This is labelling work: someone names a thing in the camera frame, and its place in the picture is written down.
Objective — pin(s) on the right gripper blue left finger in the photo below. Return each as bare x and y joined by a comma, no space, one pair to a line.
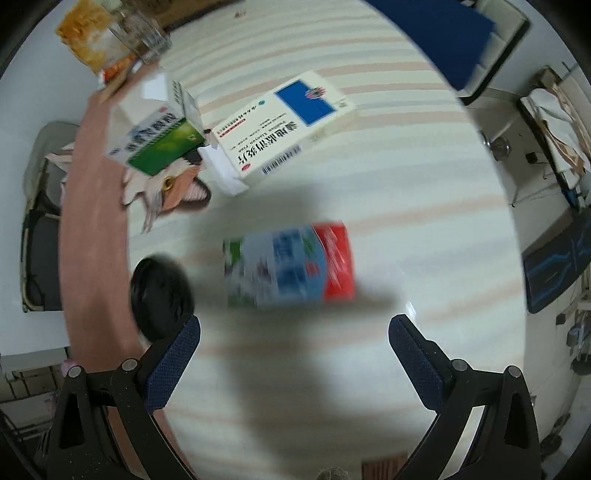
166,359

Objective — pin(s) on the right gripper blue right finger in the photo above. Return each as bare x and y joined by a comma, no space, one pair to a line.
426,365

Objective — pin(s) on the blue red milk carton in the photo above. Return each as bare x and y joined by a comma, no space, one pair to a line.
305,264

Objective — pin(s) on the white blue medicine box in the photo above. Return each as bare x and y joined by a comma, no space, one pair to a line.
251,144

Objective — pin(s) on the black round lid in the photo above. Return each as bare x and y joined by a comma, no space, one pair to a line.
160,295

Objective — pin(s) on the black blue exercise bench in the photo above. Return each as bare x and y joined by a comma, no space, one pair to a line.
553,268

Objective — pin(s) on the cat shaped coaster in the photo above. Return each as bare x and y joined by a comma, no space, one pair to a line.
175,186

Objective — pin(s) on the metal dumbbell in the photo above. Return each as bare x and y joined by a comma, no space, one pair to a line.
499,147

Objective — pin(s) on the grey chair with cloth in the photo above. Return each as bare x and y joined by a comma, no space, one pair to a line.
48,160

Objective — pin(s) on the white chair with clothes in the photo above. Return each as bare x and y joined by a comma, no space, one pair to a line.
557,112

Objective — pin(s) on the blue cushion office chair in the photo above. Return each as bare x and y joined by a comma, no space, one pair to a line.
468,41

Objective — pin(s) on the clear glass bottle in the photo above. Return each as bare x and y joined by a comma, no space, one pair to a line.
139,32

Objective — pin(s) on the yellow snack bag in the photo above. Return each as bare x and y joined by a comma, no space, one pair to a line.
86,30

